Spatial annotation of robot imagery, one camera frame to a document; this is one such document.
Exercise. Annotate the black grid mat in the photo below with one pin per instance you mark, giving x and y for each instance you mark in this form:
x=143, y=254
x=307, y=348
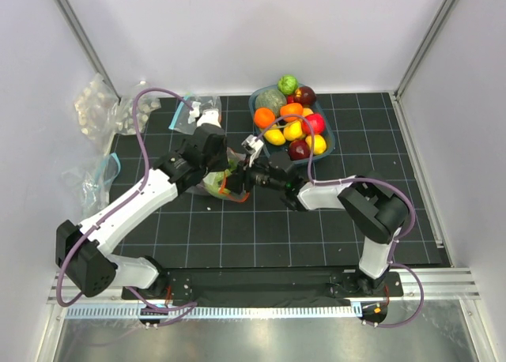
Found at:
x=198, y=230

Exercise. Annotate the dark red apple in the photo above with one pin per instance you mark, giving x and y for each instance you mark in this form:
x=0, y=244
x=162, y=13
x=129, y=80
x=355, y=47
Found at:
x=298, y=150

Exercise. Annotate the teal fruit bowl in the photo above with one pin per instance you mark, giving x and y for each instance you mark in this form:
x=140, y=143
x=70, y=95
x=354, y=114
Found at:
x=327, y=134

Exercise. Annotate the clear bag with orange zipper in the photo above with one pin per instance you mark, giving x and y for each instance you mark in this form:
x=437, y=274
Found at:
x=233, y=160

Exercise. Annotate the large green cabbage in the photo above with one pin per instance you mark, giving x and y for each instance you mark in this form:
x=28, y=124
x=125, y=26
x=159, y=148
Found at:
x=214, y=184

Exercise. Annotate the yellow fruit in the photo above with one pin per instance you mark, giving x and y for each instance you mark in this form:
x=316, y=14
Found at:
x=307, y=111
x=293, y=131

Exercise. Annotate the yellow fruit centre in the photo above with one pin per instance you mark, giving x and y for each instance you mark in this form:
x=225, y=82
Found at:
x=293, y=131

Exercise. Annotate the small green cabbage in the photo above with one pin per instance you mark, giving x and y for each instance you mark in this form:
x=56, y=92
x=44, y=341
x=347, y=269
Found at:
x=287, y=84

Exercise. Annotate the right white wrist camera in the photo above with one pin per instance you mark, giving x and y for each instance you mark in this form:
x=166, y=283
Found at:
x=253, y=147

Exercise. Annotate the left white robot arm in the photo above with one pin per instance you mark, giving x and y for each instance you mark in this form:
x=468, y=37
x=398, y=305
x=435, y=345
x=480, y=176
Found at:
x=84, y=252

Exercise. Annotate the aluminium cable rail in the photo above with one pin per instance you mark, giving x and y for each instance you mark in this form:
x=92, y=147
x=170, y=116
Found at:
x=137, y=311

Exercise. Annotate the grey green melon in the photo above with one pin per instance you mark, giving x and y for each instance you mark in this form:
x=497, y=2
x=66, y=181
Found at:
x=272, y=99

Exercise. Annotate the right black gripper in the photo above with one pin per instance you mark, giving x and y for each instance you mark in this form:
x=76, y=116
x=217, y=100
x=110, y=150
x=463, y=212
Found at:
x=248, y=172

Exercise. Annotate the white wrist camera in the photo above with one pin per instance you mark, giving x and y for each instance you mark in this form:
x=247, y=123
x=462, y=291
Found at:
x=209, y=116
x=253, y=147

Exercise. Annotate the clear bag with blue zipper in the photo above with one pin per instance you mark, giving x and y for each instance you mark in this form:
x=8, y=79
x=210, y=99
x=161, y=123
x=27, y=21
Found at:
x=185, y=118

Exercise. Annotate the crumpled clear bag blue zipper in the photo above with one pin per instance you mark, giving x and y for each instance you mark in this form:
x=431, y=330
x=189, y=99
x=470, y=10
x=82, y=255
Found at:
x=90, y=182

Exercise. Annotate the orange fruit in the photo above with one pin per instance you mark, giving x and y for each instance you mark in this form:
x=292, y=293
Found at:
x=263, y=117
x=290, y=112

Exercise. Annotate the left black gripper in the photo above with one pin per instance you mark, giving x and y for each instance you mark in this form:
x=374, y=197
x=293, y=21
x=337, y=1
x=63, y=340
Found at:
x=223, y=164

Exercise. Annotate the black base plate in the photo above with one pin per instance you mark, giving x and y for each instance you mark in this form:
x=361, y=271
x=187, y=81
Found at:
x=271, y=287

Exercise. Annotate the bag of white pieces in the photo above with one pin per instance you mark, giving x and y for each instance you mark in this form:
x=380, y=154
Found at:
x=124, y=119
x=95, y=107

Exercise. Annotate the yellow lemon front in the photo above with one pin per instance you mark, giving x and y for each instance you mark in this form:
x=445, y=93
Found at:
x=317, y=143

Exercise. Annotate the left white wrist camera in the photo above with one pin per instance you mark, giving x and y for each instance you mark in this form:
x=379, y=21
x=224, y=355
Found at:
x=209, y=116

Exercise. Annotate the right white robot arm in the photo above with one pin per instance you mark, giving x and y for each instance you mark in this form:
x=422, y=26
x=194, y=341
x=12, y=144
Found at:
x=381, y=212

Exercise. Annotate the dark red plum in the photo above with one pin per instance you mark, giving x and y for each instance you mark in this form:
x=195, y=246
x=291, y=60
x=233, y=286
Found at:
x=305, y=96

